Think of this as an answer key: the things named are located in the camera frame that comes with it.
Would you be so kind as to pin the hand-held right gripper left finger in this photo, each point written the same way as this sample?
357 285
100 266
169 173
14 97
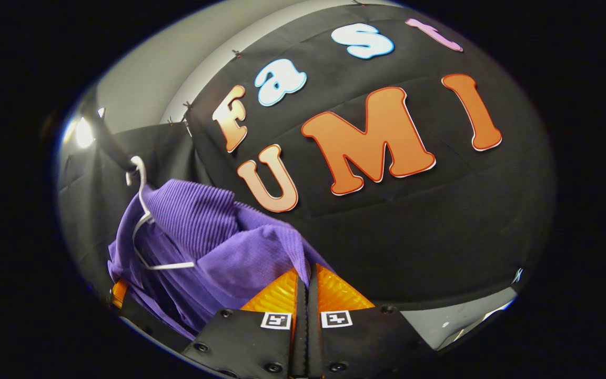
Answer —
250 342

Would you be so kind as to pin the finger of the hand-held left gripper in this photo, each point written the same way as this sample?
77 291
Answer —
119 293

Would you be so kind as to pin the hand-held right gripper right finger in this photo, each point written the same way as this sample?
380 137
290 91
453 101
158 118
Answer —
366 342

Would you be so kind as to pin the white plastic hanger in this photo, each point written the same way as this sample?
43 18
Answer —
142 210

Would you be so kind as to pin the black clothes rack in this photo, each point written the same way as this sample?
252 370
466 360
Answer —
111 142

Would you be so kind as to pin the bright ceiling light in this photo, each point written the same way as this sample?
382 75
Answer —
83 131

